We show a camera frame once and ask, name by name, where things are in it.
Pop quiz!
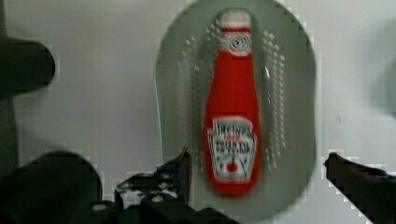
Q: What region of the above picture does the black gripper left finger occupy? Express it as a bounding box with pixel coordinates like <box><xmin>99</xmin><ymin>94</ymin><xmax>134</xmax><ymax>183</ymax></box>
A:
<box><xmin>114</xmin><ymin>147</ymin><xmax>192</xmax><ymax>209</ymax></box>

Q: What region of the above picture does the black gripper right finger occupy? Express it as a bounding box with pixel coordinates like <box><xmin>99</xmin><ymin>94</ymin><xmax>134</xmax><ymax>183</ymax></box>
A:
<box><xmin>323</xmin><ymin>152</ymin><xmax>396</xmax><ymax>224</ymax></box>

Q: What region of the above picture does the red plush ketchup bottle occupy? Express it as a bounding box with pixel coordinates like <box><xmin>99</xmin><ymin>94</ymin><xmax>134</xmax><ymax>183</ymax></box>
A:
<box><xmin>203</xmin><ymin>8</ymin><xmax>262</xmax><ymax>197</ymax></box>

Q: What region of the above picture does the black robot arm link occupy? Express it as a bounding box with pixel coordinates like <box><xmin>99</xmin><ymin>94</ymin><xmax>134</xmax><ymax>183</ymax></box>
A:
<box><xmin>1</xmin><ymin>151</ymin><xmax>103</xmax><ymax>224</ymax></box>

